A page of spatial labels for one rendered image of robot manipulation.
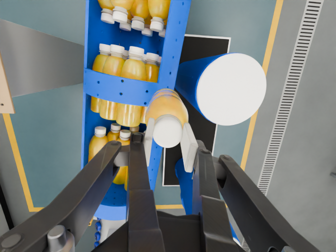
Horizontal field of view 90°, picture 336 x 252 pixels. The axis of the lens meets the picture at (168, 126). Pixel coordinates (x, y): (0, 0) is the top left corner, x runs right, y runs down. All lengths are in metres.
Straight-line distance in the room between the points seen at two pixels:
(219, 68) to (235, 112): 0.19
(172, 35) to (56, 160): 1.93
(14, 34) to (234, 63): 0.90
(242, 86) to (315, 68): 1.66
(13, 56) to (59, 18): 0.95
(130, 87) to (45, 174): 2.00
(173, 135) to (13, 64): 0.86
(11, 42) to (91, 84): 0.55
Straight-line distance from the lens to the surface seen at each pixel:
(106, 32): 0.69
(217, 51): 1.62
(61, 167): 2.22
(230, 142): 2.03
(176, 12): 0.50
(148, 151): 0.16
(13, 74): 0.98
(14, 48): 1.00
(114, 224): 1.15
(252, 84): 0.74
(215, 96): 0.69
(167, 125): 0.21
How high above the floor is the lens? 1.67
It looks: 70 degrees down
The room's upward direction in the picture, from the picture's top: 166 degrees clockwise
